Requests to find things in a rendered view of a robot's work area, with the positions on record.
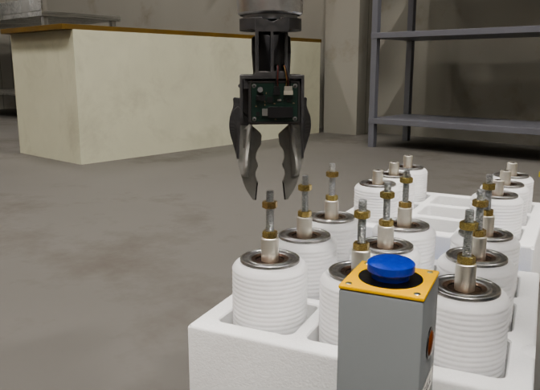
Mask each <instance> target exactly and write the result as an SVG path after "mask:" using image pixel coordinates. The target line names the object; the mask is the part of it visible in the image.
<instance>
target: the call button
mask: <svg viewBox="0 0 540 390"><path fill-rule="evenodd" d="M367 270H368V271H369V272H370V273H371V276H372V278H373V279H375V280H376V281H380V282H384V283H390V284H399V283H404V282H407V281H409V280H410V276H411V275H413V274H414V273H415V262H414V261H413V260H412V259H410V258H408V257H405V256H401V255H396V254H379V255H375V256H372V257H371V258H369V259H368V260H367Z"/></svg>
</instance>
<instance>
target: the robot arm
mask: <svg viewBox="0 0 540 390"><path fill-rule="evenodd" d="M237 14H238V15H239V16H240V17H243V18H240V19H239V31H244V32H255V36H253V37H252V67H253V74H240V75H239V85H238V87H239V98H238V97H234V98H233V109H232V111H231V115H230V120H229V130H230V135H231V140H232V142H233V146H234V148H235V153H236V158H237V162H238V165H239V170H240V174H241V177H242V180H243V184H244V186H245V188H246V190H247V192H248V194H249V195H250V196H251V197H252V199H254V200H256V195H257V187H258V180H256V169H257V167H258V163H257V161H256V152H257V150H258V148H259V147H260V145H261V138H262V137H261V133H260V132H259V131H258V130H257V129H256V128H254V127H253V126H252V125H287V126H286V127H285V128H284V129H283V130H281V131H280V132H279V134H278V138H279V143H280V146H281V147H282V149H283V151H284V160H283V162H282V166H283V168H284V178H283V180H282V185H283V192H284V199H288V198H289V196H290V195H291V194H292V192H293V190H294V188H295V186H296V184H297V181H298V178H299V175H300V172H301V166H302V163H303V160H304V152H305V147H306V145H307V141H308V139H309V135H310V130H311V118H310V114H309V111H308V109H307V98H306V97H305V75H300V74H290V62H291V39H290V37H289V36H288V32H296V31H301V18H298V17H299V16H301V15H302V14H303V0H237Z"/></svg>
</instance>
